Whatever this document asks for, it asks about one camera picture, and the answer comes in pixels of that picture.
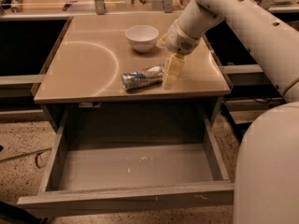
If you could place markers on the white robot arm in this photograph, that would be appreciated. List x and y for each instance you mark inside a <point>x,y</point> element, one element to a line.
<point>267,166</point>

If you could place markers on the silver blue redbull can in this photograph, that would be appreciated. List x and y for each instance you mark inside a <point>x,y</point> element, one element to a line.
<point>142,78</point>

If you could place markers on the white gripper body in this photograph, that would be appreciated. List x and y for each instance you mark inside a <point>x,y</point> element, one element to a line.
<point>181,40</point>

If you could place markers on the grey cabinet with beige top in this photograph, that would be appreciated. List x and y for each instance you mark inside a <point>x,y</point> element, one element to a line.
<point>94,53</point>

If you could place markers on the white ceramic bowl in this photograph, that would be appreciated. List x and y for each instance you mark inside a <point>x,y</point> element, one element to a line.
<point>142,38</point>

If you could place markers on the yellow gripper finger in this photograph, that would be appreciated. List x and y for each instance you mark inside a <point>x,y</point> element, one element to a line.
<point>161,43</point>
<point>172,68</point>

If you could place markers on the grey open top drawer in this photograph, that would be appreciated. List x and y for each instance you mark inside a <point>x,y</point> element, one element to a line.
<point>128,157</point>

